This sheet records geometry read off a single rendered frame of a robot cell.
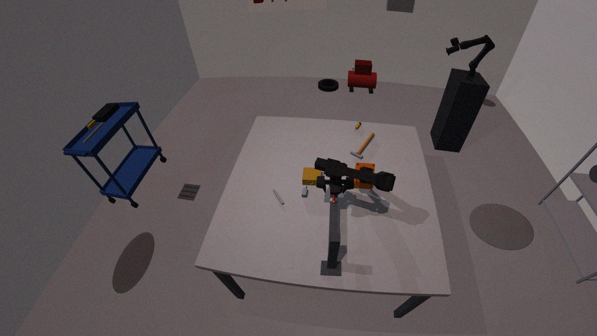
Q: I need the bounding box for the hammer with wooden handle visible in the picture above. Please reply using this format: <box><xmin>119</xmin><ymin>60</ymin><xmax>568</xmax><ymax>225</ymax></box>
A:
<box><xmin>350</xmin><ymin>133</ymin><xmax>374</xmax><ymax>159</ymax></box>

